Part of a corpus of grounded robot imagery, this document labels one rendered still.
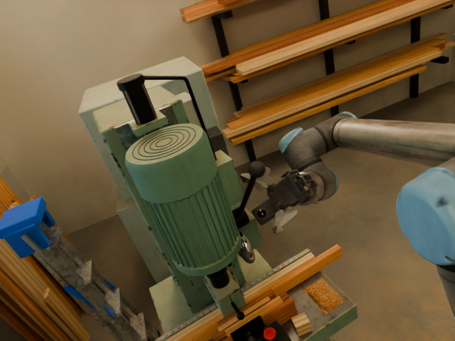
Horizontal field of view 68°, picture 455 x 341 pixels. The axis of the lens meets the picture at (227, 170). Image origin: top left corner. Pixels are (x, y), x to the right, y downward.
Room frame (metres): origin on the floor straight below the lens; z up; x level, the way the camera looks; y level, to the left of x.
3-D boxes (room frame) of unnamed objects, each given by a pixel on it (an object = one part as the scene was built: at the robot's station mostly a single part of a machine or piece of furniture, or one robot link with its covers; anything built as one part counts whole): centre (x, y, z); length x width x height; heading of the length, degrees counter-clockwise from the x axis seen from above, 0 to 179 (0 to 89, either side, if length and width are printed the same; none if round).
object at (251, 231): (0.86, 0.01, 1.02); 0.09 x 0.07 x 0.12; 107
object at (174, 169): (0.64, 0.11, 1.35); 0.18 x 0.18 x 0.31
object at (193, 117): (0.98, 0.07, 1.40); 0.10 x 0.06 x 0.16; 17
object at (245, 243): (0.80, 0.02, 1.02); 0.12 x 0.03 x 0.12; 17
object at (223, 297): (0.66, 0.11, 1.03); 0.14 x 0.07 x 0.09; 17
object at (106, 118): (0.91, 0.19, 1.16); 0.22 x 0.22 x 0.72; 17
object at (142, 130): (0.77, 0.15, 1.54); 0.08 x 0.08 x 0.17; 17
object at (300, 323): (0.55, -0.07, 0.92); 0.04 x 0.03 x 0.04; 97
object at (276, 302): (0.58, 0.05, 0.94); 0.17 x 0.02 x 0.07; 107
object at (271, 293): (0.63, 0.06, 0.92); 0.18 x 0.02 x 0.05; 107
